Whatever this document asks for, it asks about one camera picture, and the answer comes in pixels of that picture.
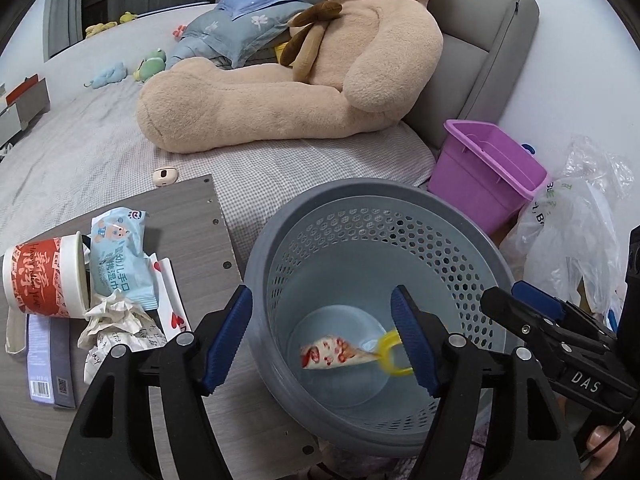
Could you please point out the large beige teddy bear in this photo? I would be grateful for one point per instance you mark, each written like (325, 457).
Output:
(351, 66)

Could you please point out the blue wet wipes pack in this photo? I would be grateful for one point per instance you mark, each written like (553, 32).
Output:
(117, 260)

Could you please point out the light blue plush toy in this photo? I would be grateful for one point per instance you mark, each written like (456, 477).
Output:
(111, 75)

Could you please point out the yellow plastic bowl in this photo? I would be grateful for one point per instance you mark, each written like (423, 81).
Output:
(388, 358)

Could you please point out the white red card box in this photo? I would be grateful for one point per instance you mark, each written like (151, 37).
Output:
(170, 310)

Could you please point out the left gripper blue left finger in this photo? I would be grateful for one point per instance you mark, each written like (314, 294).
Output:
(221, 334)

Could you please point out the yellow box behind bear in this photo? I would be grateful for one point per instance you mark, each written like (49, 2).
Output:
(278, 50)

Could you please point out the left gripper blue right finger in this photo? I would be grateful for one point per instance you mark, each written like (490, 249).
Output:
(419, 332)

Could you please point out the bed with grey sheet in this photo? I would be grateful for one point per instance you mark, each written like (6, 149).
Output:
(87, 151)

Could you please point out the small beige earbud case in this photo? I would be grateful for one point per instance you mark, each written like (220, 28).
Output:
(165, 176)

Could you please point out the red patterned snack bag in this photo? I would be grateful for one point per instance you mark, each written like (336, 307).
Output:
(332, 352)

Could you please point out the person's right hand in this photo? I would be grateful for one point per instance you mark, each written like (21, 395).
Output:
(603, 442)

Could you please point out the yellow plush toys on sill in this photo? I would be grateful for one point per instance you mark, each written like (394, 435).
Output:
(95, 29)

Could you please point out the grey blue folded quilt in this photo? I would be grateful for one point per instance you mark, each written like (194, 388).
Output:
(215, 35)

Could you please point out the red white paper cup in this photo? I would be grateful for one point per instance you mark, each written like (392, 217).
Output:
(47, 277)

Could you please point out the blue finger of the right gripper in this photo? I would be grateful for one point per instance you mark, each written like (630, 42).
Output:
(539, 301)

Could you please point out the grey perforated trash basket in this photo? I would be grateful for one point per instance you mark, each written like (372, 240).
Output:
(326, 264)

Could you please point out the white torn milk carton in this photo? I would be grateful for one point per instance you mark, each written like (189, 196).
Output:
(16, 332)

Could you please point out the grey left curtain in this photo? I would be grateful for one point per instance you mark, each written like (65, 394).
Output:
(62, 26)

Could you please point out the pink plush toy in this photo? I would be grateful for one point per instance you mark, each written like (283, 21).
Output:
(178, 32)

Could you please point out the green frog plush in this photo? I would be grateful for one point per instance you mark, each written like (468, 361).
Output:
(152, 64)

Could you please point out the orange red box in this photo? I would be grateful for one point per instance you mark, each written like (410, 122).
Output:
(19, 90)

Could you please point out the white paper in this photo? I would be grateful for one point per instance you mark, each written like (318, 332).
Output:
(114, 320)

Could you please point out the purple plastic bin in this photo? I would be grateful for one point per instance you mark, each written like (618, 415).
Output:
(485, 174)

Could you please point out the grey white desk drawer unit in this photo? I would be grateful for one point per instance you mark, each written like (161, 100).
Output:
(17, 117)

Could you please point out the translucent plastic bag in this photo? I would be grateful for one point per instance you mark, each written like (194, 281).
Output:
(564, 241)

